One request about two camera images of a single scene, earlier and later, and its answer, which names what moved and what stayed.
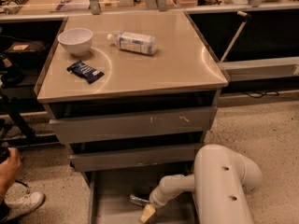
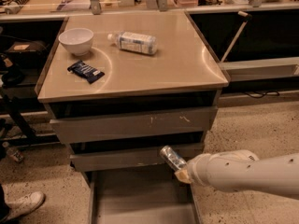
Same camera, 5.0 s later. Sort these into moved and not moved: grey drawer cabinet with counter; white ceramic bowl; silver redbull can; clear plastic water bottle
Moved: silver redbull can
Not moved: grey drawer cabinet with counter; clear plastic water bottle; white ceramic bowl
